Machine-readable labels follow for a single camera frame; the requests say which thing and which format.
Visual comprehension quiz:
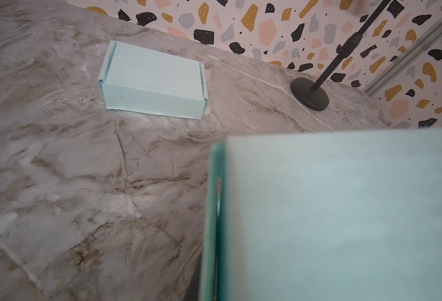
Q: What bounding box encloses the black microphone stand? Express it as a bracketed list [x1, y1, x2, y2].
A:
[290, 0, 390, 112]

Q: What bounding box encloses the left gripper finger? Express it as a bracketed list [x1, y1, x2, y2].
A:
[183, 259, 202, 301]

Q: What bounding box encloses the mint paper box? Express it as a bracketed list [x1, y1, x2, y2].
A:
[198, 128, 442, 300]
[98, 41, 208, 120]

